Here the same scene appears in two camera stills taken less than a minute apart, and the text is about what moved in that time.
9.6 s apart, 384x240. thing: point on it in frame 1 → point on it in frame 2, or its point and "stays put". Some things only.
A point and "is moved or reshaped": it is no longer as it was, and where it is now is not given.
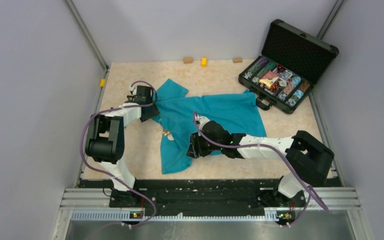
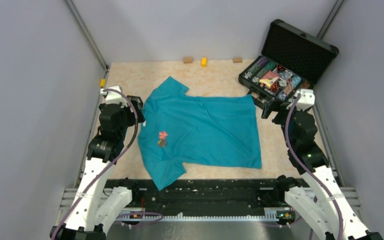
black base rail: [206, 197] stays put
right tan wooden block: [237, 60] stays put
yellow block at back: [204, 62] stays put
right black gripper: [196, 150] → [271, 106]
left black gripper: [154, 111] → [132, 118]
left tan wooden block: [188, 60] stays put
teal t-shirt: [237, 112] is moved or reshaped
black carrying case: [292, 61] stays put
